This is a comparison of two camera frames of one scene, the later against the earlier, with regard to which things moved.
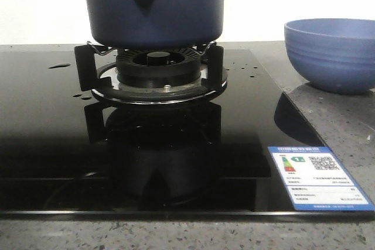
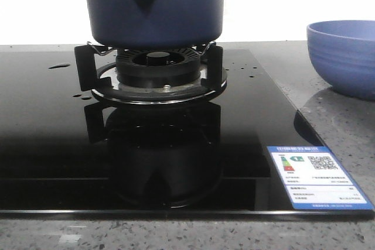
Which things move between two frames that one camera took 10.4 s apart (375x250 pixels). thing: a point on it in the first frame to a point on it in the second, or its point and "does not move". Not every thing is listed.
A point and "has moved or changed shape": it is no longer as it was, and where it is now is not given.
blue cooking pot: [154, 9] does not move
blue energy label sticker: [317, 179] does not move
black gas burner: [159, 68] does not move
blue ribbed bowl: [336, 55] has moved or changed shape
